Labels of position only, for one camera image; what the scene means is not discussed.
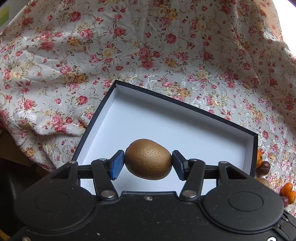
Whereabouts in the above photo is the brown kiwi fruit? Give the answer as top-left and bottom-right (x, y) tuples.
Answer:
(125, 138), (172, 180)

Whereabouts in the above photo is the small orange tangerine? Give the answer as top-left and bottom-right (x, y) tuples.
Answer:
(256, 150), (263, 168)

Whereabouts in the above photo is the dark red plum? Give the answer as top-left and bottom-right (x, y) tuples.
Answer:
(256, 161), (271, 177)

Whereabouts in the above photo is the small orange mandarin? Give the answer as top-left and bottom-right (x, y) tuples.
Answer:
(280, 182), (296, 204)

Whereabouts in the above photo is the floral tablecloth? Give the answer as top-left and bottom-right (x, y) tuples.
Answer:
(0, 0), (296, 210)

